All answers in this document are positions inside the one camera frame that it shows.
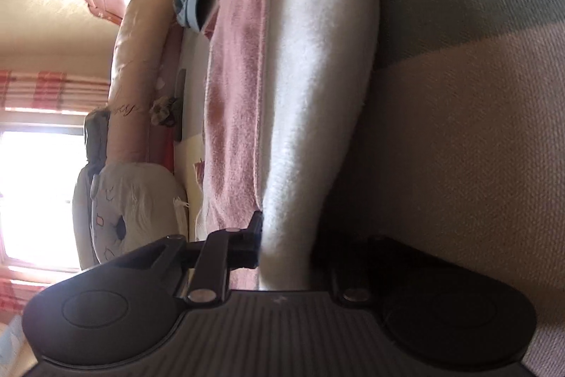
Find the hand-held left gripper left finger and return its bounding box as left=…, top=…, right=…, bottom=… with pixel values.
left=118, top=211, right=266, bottom=308

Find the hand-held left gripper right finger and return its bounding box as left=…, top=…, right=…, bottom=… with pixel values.
left=315, top=233, right=443, bottom=309

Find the pink and white sweater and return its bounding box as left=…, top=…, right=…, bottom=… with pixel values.
left=195, top=0, right=381, bottom=295

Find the grey cat face cushion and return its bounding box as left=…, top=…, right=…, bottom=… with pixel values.
left=89, top=162, right=191, bottom=268

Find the beige flower ornament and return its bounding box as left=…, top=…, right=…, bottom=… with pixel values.
left=149, top=95, right=178, bottom=127

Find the grey patterned pillow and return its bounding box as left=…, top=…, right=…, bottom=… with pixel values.
left=71, top=164, right=103, bottom=270

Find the folded grey cloth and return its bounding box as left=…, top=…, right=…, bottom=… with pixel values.
left=83, top=109, right=111, bottom=166

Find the window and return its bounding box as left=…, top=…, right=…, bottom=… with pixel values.
left=0, top=124, right=90, bottom=272

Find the pink plaid curtain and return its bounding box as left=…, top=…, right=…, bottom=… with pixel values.
left=0, top=69, right=112, bottom=113
left=0, top=266, right=68, bottom=317

